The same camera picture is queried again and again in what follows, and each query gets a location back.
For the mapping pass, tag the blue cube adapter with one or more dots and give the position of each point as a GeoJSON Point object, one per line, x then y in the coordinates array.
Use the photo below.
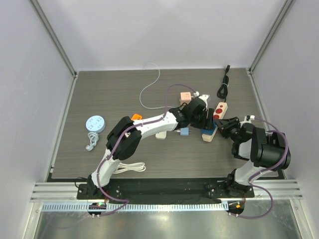
{"type": "Point", "coordinates": [208, 131]}

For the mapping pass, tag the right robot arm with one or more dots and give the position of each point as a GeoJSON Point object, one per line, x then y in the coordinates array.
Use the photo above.
{"type": "Point", "coordinates": [260, 143]}

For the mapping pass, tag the light blue charger plug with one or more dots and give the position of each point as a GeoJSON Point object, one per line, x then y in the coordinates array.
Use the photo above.
{"type": "Point", "coordinates": [184, 131]}

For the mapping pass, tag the tan cube socket adapter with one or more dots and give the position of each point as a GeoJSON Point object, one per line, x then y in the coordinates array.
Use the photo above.
{"type": "Point", "coordinates": [185, 97]}

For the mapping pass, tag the aluminium frame post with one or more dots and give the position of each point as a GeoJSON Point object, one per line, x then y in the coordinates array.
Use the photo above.
{"type": "Point", "coordinates": [52, 35]}
{"type": "Point", "coordinates": [284, 10]}

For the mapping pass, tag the beige red power strip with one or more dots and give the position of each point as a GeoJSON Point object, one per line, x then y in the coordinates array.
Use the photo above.
{"type": "Point", "coordinates": [219, 112]}

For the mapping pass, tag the right aluminium frame post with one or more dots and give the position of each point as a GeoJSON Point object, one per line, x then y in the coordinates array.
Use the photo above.
{"type": "Point", "coordinates": [284, 10]}

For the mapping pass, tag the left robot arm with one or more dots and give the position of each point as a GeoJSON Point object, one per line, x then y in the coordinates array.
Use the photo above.
{"type": "Point", "coordinates": [125, 137]}

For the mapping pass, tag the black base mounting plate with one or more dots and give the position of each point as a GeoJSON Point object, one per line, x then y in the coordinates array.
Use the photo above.
{"type": "Point", "coordinates": [143, 189]}

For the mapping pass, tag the white slotted cable duct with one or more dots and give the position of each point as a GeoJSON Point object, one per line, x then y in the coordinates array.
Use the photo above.
{"type": "Point", "coordinates": [107, 207]}

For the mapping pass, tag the left aluminium frame post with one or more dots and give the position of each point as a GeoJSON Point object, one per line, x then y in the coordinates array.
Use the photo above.
{"type": "Point", "coordinates": [52, 35]}

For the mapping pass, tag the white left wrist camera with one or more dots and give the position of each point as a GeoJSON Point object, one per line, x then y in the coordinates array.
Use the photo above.
{"type": "Point", "coordinates": [204, 97]}

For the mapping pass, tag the white plug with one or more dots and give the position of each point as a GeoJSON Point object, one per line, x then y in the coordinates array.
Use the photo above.
{"type": "Point", "coordinates": [161, 135]}

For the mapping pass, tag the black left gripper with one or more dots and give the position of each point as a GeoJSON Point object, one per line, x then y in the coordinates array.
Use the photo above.
{"type": "Point", "coordinates": [206, 123]}

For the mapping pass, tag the round light blue socket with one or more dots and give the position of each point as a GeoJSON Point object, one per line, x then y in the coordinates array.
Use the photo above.
{"type": "Point", "coordinates": [95, 124]}

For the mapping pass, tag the aluminium front rail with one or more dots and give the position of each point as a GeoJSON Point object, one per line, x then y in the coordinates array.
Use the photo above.
{"type": "Point", "coordinates": [263, 189]}

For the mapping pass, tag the orange power strip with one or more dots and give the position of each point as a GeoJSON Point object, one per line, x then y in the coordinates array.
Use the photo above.
{"type": "Point", "coordinates": [136, 117]}

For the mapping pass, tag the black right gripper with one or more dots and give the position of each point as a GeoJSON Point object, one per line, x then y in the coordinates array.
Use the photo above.
{"type": "Point", "coordinates": [228, 124]}

